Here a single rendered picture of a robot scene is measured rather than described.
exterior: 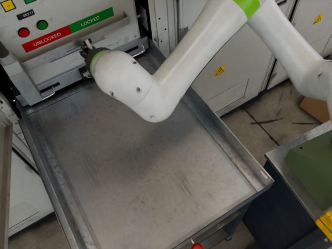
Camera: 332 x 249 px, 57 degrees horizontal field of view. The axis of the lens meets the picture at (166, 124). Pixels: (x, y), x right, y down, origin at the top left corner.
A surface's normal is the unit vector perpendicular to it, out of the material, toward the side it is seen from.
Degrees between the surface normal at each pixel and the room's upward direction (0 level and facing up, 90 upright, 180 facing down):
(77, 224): 0
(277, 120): 0
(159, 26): 90
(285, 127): 0
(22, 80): 90
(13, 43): 90
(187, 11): 90
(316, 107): 77
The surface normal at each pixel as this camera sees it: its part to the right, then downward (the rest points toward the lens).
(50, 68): 0.52, 0.71
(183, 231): -0.06, -0.53
